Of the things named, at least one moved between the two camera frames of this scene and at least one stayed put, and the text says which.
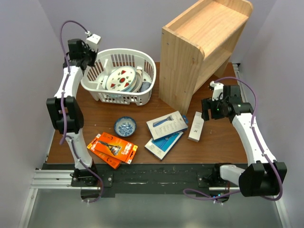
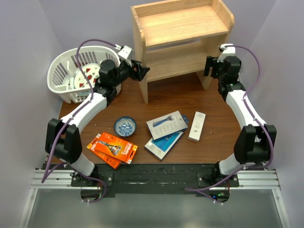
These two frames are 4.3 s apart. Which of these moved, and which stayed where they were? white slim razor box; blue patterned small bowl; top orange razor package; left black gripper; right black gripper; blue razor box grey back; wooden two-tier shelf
Moved: left black gripper; right black gripper; wooden two-tier shelf
Stayed: white slim razor box; top orange razor package; blue patterned small bowl; blue razor box grey back
